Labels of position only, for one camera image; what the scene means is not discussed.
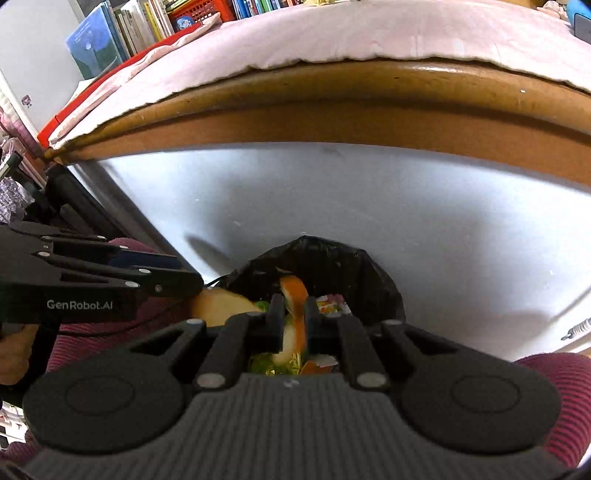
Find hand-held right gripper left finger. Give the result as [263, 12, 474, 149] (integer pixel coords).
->
[117, 294, 287, 392]

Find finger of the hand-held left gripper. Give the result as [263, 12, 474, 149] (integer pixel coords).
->
[34, 251, 204, 298]
[9, 223, 182, 271]

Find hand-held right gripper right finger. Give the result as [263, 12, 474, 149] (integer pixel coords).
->
[303, 296, 469, 389]

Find narrow orange peel strip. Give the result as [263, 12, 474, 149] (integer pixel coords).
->
[272, 274, 310, 365]

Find gold foil bag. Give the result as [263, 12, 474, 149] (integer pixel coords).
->
[248, 300, 308, 376]

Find black trash bag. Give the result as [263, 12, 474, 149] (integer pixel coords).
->
[210, 235, 407, 376]

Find row of pale upright books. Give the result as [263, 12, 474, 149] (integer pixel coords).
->
[65, 0, 176, 79]

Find row of tall picture books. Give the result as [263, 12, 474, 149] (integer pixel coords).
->
[231, 0, 305, 21]

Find person's left hand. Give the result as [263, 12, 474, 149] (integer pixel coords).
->
[0, 329, 31, 387]

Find colourful printed wrapper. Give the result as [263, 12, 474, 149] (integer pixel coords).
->
[316, 294, 352, 317]

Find red and pink blanket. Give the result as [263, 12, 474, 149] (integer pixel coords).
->
[37, 11, 222, 148]

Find wooden table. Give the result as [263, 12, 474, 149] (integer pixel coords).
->
[44, 60, 591, 188]

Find red plastic crate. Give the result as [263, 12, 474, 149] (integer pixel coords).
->
[167, 0, 236, 33]

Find white braided cable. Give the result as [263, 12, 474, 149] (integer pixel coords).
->
[561, 318, 591, 342]

